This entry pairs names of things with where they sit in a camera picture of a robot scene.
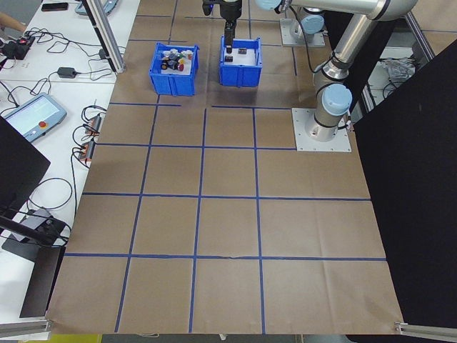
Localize aluminium profile bar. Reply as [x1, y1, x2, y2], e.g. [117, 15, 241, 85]
[0, 317, 54, 337]
[393, 320, 457, 337]

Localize black orange connector module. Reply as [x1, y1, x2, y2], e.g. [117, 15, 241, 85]
[82, 113, 105, 139]
[75, 140, 97, 166]

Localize white paper bin liner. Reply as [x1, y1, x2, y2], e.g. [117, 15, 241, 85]
[223, 46, 258, 67]

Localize blue grey teach pendant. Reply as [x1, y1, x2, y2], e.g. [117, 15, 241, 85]
[75, 0, 121, 17]
[0, 91, 68, 144]

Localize blue bin with black boxes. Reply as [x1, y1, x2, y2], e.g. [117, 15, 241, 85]
[218, 37, 264, 88]

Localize small parts in left bin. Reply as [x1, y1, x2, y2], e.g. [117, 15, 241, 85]
[154, 48, 196, 76]

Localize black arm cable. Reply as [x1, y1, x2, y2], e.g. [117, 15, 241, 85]
[283, 3, 318, 74]

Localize black monitor stand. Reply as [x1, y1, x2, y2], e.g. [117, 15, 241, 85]
[0, 205, 72, 264]

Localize black monitor panel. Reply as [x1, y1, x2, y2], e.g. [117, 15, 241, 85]
[0, 116, 51, 229]

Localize white square base plate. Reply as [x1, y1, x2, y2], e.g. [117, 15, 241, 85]
[280, 17, 328, 47]
[291, 106, 353, 153]

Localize black controller with red button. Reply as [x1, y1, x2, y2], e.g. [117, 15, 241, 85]
[1, 35, 36, 61]

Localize black frame cover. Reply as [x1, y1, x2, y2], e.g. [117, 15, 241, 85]
[345, 12, 457, 343]

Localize grey flat device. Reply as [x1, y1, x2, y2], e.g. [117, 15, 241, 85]
[21, 209, 54, 229]

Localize blue bin with mixed parts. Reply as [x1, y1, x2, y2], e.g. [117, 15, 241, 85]
[148, 41, 200, 96]

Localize person forearm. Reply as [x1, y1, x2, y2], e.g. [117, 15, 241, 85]
[0, 11, 29, 33]

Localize tall aluminium profile post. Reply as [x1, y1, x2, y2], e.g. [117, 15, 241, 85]
[79, 0, 126, 74]

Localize aluminium frame bar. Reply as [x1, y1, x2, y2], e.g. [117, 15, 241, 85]
[361, 84, 378, 115]
[405, 10, 436, 67]

